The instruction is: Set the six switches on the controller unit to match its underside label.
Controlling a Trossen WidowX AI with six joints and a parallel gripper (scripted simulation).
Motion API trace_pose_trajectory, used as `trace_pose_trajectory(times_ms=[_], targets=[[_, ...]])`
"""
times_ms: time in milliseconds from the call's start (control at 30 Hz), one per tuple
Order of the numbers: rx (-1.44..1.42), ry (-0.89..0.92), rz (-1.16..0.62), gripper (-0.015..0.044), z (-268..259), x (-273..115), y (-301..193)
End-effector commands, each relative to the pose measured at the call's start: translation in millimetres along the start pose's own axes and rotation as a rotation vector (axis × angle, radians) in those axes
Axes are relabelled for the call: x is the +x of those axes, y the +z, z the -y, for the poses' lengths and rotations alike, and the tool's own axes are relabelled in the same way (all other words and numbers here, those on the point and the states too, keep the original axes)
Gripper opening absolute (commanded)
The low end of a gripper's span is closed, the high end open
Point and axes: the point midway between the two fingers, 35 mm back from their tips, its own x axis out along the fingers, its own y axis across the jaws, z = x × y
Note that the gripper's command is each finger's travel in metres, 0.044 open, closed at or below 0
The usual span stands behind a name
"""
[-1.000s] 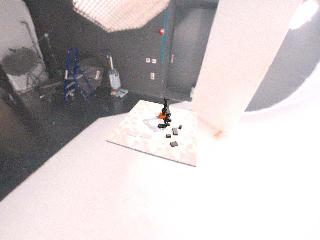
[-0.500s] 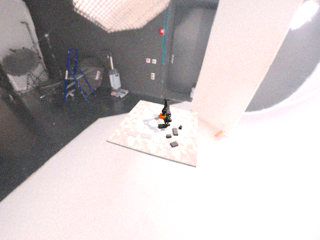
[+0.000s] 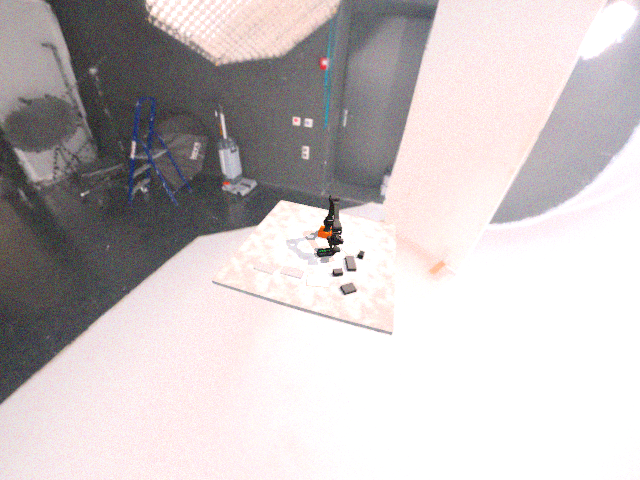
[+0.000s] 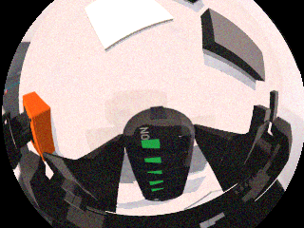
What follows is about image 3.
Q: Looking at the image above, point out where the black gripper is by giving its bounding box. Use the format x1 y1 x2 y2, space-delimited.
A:
327 236 341 255

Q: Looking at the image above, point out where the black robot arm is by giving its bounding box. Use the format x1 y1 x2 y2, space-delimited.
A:
323 195 344 246

